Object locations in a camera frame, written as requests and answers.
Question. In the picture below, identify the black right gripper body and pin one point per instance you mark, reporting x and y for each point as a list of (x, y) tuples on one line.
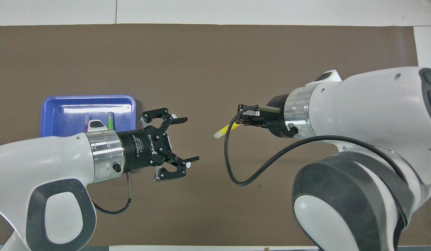
[(276, 120)]

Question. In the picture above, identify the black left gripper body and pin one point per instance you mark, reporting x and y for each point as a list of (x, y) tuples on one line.
[(142, 150)]

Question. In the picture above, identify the yellow pen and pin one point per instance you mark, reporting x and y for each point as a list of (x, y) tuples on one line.
[(224, 132)]

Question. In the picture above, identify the green pen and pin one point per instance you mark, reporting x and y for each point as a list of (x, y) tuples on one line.
[(111, 122)]

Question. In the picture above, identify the purple pen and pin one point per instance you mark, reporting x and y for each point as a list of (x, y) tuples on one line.
[(87, 124)]

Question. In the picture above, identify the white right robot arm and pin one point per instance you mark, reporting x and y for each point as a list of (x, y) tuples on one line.
[(369, 104)]

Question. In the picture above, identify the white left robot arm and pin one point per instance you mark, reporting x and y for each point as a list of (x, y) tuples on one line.
[(44, 157)]

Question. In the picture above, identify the brown table mat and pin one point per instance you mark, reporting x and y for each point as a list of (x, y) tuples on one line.
[(215, 69)]

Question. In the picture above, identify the blue plastic tray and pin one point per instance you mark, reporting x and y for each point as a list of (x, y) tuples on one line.
[(72, 118)]

